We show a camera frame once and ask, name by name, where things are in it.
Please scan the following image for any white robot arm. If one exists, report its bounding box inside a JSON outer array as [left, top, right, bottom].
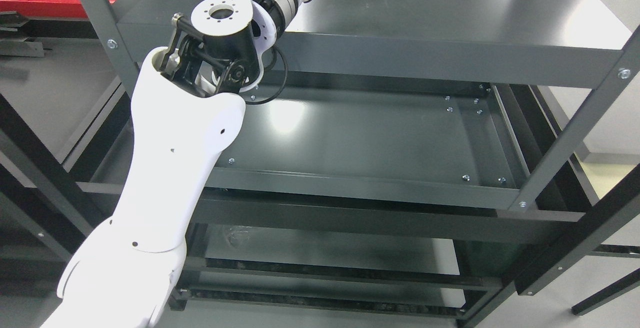
[[42, 0, 311, 327]]

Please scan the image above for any dark grey metal shelf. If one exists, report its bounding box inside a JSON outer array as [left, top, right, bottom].
[[80, 0, 639, 327]]

